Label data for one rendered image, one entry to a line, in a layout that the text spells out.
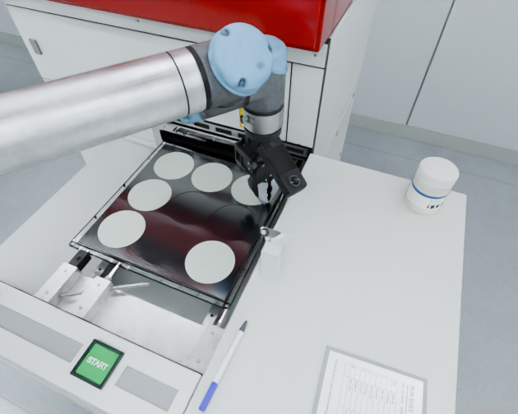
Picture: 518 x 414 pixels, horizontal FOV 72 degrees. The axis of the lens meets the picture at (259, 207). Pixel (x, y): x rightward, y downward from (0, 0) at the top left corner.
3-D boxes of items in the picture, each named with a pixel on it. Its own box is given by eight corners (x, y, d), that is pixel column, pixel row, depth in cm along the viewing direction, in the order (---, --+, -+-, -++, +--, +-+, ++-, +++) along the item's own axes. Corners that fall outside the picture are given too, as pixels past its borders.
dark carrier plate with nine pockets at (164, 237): (166, 145, 96) (165, 144, 96) (286, 180, 88) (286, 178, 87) (79, 242, 76) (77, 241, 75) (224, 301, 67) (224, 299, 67)
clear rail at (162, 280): (73, 242, 76) (71, 238, 75) (232, 305, 67) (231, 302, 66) (68, 247, 75) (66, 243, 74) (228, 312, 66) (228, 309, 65)
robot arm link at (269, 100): (225, 39, 56) (272, 26, 58) (229, 100, 64) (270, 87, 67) (249, 60, 51) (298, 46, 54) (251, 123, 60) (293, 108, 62)
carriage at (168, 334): (72, 274, 76) (67, 267, 73) (227, 341, 67) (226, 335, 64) (44, 307, 71) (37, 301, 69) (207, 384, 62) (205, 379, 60)
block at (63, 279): (70, 269, 73) (63, 260, 71) (83, 274, 72) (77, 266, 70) (40, 302, 68) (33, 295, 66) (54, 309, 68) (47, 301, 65)
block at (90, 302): (101, 282, 71) (96, 274, 69) (115, 287, 70) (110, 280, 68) (73, 317, 66) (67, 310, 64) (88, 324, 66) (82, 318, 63)
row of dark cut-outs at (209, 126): (151, 114, 96) (150, 106, 95) (307, 155, 86) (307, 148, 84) (150, 115, 96) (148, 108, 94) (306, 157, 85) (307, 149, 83)
